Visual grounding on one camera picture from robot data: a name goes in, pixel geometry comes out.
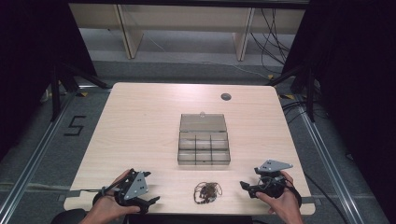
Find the aluminium floor rail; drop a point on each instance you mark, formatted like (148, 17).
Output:
(327, 161)
(34, 158)

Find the light wooden shelf unit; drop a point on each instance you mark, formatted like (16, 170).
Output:
(186, 18)

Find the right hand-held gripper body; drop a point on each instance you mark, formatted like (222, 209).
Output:
(271, 183)

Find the grey round table grommet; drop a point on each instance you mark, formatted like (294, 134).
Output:
(226, 96)

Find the black metal stand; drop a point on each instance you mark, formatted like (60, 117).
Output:
(56, 93)
(309, 93)

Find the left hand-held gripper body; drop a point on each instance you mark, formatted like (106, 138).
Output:
(136, 186)

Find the person's dark clothing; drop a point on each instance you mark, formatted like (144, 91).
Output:
(70, 216)

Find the clear plastic compartment box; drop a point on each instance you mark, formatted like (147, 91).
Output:
(204, 141)

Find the person's left hand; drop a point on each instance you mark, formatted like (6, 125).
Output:
(107, 207)

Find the person's right hand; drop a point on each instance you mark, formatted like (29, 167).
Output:
(285, 205)

